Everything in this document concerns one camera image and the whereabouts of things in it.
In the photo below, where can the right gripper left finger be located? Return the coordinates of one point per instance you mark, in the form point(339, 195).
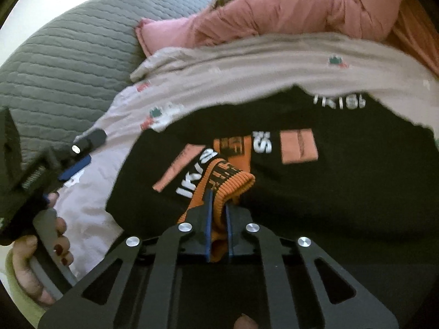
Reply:
point(138, 284)

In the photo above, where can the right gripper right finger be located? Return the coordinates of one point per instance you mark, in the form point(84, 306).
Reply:
point(283, 283)

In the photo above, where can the black IKISS sweater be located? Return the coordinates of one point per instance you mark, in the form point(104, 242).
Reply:
point(347, 171)

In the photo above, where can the person's left hand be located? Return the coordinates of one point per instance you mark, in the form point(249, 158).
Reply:
point(32, 265)

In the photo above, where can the person's right hand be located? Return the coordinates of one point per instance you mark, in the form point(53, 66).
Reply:
point(245, 322)

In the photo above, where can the grey quilted headboard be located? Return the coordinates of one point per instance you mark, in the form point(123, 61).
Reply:
point(65, 76)

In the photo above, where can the beige strawberry print bedsheet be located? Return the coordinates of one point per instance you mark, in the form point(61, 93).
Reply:
point(175, 82)

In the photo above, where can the pink quilted duvet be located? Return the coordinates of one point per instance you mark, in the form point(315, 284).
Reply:
point(402, 24)

